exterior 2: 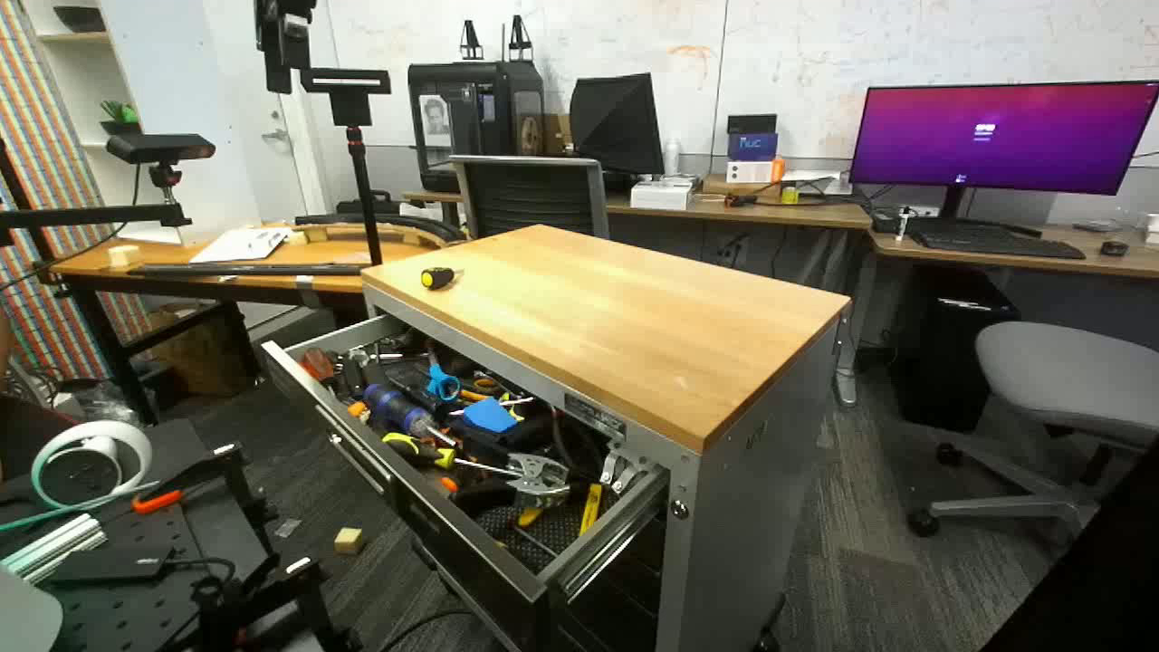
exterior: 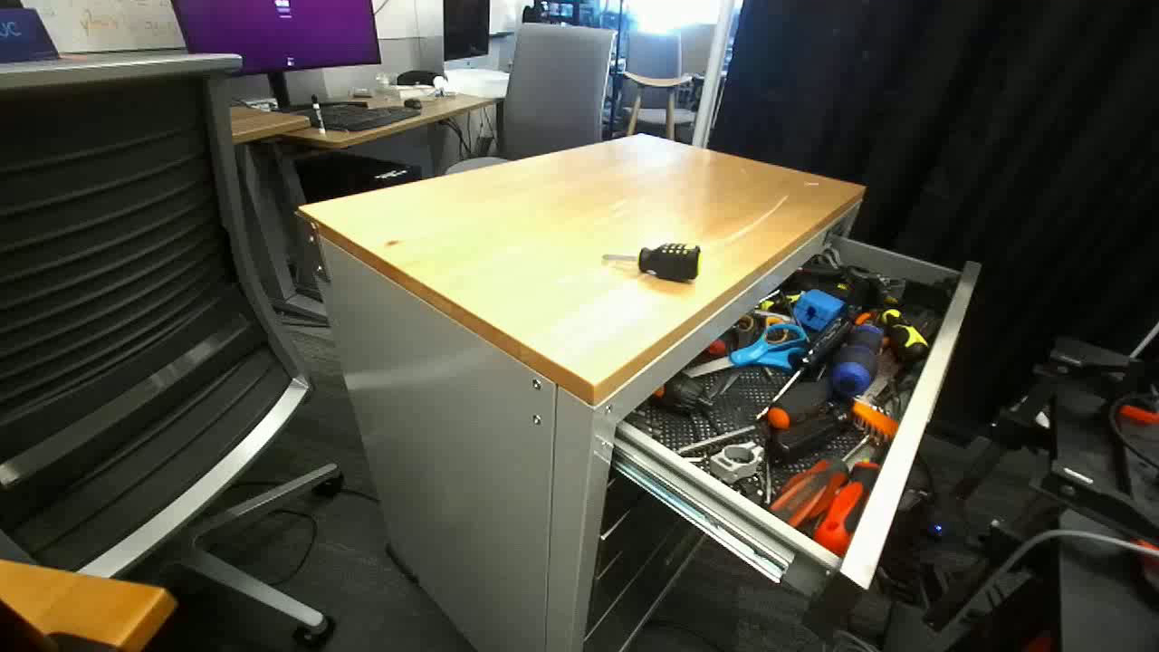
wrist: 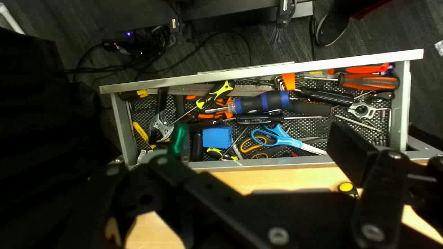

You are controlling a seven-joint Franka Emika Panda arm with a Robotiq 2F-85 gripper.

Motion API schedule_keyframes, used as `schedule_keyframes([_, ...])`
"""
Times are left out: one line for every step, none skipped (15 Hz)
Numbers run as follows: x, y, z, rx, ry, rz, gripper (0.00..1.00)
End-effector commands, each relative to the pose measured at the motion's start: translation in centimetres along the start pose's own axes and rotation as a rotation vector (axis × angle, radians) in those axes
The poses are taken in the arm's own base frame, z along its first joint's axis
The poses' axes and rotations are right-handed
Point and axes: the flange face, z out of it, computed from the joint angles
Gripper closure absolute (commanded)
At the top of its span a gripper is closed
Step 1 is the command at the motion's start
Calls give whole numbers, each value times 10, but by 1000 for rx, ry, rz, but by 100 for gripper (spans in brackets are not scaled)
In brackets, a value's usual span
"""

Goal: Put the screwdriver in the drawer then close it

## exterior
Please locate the stubby black screwdriver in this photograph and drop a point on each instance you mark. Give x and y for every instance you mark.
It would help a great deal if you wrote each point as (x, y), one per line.
(672, 260)

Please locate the grey metal tool drawer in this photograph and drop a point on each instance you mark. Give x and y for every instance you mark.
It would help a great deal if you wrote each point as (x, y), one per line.
(908, 439)

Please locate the grey wood-topped workbench cabinet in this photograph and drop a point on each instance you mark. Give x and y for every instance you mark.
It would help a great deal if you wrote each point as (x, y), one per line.
(546, 242)

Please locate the blue plastic block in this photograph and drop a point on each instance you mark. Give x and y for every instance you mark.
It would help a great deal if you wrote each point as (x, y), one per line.
(818, 310)

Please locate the black orange tool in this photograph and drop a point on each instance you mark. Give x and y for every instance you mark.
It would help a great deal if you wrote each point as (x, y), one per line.
(799, 434)

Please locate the grey upholstered office chair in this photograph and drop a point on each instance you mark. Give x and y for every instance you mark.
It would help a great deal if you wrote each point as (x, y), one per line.
(556, 86)

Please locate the wooden monitor desk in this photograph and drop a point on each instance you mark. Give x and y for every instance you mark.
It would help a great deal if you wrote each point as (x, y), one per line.
(419, 118)

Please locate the black computer mouse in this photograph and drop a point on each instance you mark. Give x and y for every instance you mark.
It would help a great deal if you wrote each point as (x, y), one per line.
(413, 104)

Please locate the black keyboard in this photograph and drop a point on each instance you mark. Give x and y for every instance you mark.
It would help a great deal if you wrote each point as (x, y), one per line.
(364, 118)

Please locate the dark switched-off monitor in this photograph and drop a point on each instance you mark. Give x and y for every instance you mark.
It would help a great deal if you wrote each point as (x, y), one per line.
(465, 26)

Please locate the yellow and black tool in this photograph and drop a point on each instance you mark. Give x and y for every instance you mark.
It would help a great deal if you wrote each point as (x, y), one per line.
(908, 330)

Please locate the wooden desk with clutter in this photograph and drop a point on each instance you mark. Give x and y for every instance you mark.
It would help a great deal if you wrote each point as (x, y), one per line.
(259, 125)

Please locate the purple screen monitor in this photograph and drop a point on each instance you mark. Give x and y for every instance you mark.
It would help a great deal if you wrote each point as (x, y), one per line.
(276, 32)

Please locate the black curtain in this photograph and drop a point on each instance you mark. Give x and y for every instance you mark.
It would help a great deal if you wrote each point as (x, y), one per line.
(963, 121)

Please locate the black mesh office chair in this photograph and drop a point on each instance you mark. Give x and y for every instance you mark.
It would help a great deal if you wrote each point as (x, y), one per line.
(109, 242)

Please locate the wooden side table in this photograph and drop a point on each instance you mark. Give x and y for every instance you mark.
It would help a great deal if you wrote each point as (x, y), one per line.
(74, 598)

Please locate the wooden frame chair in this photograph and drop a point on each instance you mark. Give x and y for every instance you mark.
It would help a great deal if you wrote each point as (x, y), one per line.
(655, 80)

